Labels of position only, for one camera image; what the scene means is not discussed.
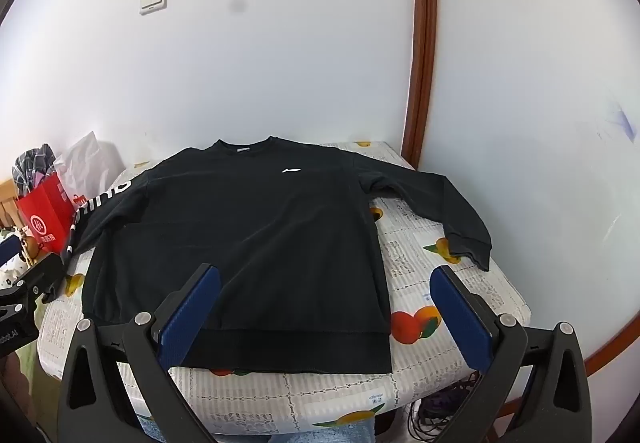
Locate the black sweatshirt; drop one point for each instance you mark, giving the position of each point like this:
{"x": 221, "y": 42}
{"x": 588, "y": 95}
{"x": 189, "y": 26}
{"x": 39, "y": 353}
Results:
{"x": 250, "y": 243}

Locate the fruit print tablecloth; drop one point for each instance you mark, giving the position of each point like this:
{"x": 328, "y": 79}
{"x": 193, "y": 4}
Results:
{"x": 400, "y": 243}

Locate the white plastic bag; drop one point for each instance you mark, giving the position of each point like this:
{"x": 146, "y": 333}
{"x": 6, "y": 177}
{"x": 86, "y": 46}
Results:
{"x": 90, "y": 168}

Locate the wooden furniture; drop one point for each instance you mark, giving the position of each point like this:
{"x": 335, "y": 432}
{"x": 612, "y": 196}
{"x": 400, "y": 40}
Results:
{"x": 6, "y": 203}

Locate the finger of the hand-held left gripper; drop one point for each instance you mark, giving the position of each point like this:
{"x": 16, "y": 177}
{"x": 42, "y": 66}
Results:
{"x": 9, "y": 250}
{"x": 42, "y": 275}

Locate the brown wooden door frame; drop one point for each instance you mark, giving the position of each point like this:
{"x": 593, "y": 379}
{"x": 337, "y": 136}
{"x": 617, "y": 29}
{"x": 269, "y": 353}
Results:
{"x": 422, "y": 48}

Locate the orange brown toy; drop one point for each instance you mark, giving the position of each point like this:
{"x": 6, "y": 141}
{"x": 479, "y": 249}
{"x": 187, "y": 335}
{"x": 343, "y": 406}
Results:
{"x": 29, "y": 245}

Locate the small red paper bag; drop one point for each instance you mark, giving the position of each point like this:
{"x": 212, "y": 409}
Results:
{"x": 79, "y": 200}

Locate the large red paper bag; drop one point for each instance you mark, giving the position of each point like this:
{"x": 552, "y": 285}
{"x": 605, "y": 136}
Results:
{"x": 42, "y": 218}

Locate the brown wooden baseboard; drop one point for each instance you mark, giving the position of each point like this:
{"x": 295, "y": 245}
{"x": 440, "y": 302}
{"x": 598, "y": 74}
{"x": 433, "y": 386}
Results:
{"x": 607, "y": 348}

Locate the plaid cloth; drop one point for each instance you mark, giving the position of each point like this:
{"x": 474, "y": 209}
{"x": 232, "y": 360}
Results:
{"x": 32, "y": 165}

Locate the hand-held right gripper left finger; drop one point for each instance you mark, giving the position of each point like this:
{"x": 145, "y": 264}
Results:
{"x": 190, "y": 318}

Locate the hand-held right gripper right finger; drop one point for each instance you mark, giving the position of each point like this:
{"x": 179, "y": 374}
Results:
{"x": 460, "y": 318}

